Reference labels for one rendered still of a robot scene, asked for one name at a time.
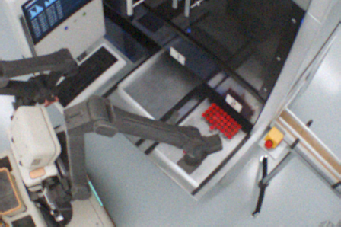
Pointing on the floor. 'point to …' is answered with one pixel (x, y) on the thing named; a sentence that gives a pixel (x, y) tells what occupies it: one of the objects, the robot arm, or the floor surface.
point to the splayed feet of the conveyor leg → (261, 187)
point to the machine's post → (320, 2)
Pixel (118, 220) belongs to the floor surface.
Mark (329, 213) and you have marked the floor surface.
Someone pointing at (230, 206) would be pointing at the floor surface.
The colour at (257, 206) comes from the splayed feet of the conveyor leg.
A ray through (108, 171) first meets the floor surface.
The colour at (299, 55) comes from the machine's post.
